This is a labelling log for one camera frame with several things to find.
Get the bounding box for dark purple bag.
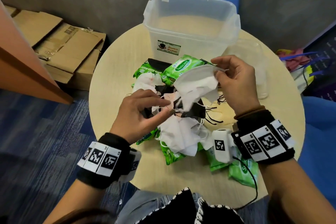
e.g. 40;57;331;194
302;20;336;101

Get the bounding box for white face mask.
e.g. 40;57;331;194
173;64;227;112

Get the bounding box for pale pink face mask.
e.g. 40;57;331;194
160;94;182;113

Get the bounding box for pile of green wipes packets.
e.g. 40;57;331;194
132;54;259;188

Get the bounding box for clear plastic storage bin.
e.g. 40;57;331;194
143;0;241;65

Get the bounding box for thin black cable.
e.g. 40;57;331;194
233;156;259;211

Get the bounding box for person's left forearm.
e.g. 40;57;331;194
43;178;109;224

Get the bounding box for black marker wristband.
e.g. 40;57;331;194
77;132;132;190
232;110;296;164

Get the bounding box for person's left hand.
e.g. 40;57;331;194
110;89;176;144

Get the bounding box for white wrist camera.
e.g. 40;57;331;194
212;128;235;164
119;148;142;183

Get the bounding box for black and white knit top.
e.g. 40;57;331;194
136;187;245;224

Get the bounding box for flat brown cardboard box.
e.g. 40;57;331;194
45;32;107;92
34;23;103;75
12;9;64;48

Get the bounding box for person's right hand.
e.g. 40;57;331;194
211;55;261;116

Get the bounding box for person's right forearm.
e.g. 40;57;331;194
258;157;336;224

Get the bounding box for pink cloth bag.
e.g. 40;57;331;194
276;49;312;72

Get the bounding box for clear plastic bin lid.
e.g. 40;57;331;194
222;39;270;100

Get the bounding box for brown cord bracelets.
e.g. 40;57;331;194
233;105;266;121

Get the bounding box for pile of face masks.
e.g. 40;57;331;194
131;58;227;158

